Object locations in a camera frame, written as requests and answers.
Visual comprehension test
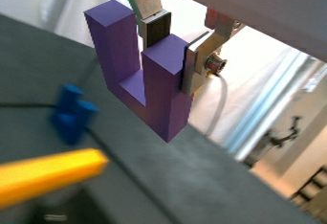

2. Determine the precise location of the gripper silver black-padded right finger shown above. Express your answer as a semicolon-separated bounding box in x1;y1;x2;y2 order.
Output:
182;8;244;96

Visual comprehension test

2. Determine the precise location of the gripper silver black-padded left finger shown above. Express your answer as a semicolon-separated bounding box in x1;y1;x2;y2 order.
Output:
128;0;171;48

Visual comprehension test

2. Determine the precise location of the purple U-shaped block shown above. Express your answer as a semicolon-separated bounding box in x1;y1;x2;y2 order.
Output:
84;0;194;142

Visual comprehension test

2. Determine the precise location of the blue U-shaped block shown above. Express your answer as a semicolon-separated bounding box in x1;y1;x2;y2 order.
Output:
51;83;99;146

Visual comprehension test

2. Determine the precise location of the yellow long block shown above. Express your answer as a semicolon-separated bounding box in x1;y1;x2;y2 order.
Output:
0;148;110;210

